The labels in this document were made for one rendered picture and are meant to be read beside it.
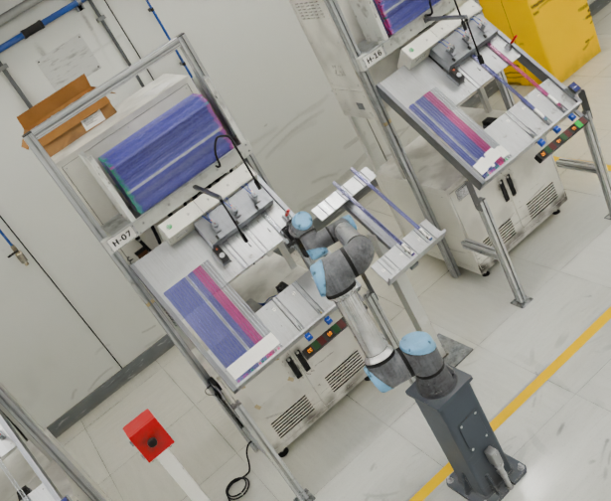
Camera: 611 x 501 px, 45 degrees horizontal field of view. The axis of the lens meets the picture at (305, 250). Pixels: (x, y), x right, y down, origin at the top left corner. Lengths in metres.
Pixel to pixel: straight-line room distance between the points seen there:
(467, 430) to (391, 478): 0.61
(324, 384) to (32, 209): 2.05
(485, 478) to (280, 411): 1.05
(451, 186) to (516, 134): 0.40
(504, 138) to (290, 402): 1.60
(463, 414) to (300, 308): 0.81
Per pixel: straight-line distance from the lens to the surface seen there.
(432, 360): 2.65
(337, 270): 2.47
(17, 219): 4.59
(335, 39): 3.72
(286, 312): 3.10
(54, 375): 4.92
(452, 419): 2.78
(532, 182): 4.13
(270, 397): 3.50
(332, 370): 3.62
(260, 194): 3.25
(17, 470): 3.80
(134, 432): 3.09
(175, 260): 3.21
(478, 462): 2.97
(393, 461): 3.39
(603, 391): 3.32
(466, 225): 3.86
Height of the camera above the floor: 2.39
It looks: 28 degrees down
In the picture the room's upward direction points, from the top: 30 degrees counter-clockwise
